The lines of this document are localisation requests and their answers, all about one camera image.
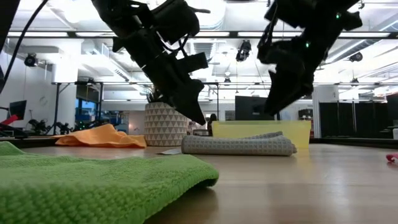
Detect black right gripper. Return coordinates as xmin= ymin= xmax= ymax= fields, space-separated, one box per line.
xmin=264 ymin=35 xmax=326 ymax=116

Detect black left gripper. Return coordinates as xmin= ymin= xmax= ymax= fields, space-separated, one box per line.
xmin=112 ymin=30 xmax=207 ymax=126

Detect grey microfiber towel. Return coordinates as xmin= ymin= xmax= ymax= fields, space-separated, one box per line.
xmin=157 ymin=131 xmax=298 ymax=157

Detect orange microfiber towel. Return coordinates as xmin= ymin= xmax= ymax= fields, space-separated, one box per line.
xmin=51 ymin=123 xmax=147 ymax=149

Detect green microfiber towel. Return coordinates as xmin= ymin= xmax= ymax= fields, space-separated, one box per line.
xmin=0 ymin=141 xmax=220 ymax=224

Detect small black monitor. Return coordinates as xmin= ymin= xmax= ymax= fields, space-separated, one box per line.
xmin=298 ymin=108 xmax=314 ymax=121

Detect succulent in white patterned pot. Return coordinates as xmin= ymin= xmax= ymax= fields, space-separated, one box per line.
xmin=144 ymin=88 xmax=190 ymax=147

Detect person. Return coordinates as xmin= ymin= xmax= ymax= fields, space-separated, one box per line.
xmin=206 ymin=113 xmax=218 ymax=137

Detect large black monitor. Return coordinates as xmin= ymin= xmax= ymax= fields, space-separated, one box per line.
xmin=234 ymin=95 xmax=277 ymax=121

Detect yellow plastic bin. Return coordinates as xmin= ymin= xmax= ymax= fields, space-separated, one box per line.
xmin=211 ymin=120 xmax=312 ymax=149

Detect black partition panels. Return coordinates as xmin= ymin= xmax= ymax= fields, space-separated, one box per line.
xmin=319 ymin=101 xmax=388 ymax=139

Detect blue lit screen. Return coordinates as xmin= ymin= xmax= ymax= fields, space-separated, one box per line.
xmin=75 ymin=98 xmax=98 ymax=123

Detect black angled monitor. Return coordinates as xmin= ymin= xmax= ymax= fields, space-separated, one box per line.
xmin=8 ymin=100 xmax=28 ymax=122

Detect red slanted bar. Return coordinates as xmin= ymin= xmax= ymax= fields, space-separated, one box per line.
xmin=0 ymin=114 xmax=20 ymax=126

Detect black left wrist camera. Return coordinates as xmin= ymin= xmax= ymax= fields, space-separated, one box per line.
xmin=177 ymin=52 xmax=210 ymax=75

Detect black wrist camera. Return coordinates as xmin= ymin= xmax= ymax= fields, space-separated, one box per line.
xmin=177 ymin=52 xmax=210 ymax=75
xmin=257 ymin=37 xmax=279 ymax=65

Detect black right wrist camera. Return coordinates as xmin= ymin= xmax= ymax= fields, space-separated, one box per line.
xmin=257 ymin=37 xmax=279 ymax=65

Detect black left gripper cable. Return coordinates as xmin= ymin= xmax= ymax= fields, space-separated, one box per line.
xmin=157 ymin=30 xmax=190 ymax=58

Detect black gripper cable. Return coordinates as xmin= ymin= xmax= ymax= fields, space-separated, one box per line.
xmin=264 ymin=7 xmax=279 ymax=43
xmin=157 ymin=30 xmax=190 ymax=58

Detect black ceiling-mounted camera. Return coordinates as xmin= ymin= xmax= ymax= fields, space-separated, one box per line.
xmin=235 ymin=39 xmax=252 ymax=63
xmin=24 ymin=53 xmax=39 ymax=68
xmin=348 ymin=51 xmax=364 ymax=63

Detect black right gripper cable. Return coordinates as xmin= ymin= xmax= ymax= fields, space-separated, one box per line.
xmin=264 ymin=7 xmax=279 ymax=43

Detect black metal rig frame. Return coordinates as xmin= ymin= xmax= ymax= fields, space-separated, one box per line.
xmin=51 ymin=80 xmax=220 ymax=137

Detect black hanging cable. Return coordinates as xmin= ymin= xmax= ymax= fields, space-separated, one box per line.
xmin=2 ymin=0 xmax=50 ymax=84

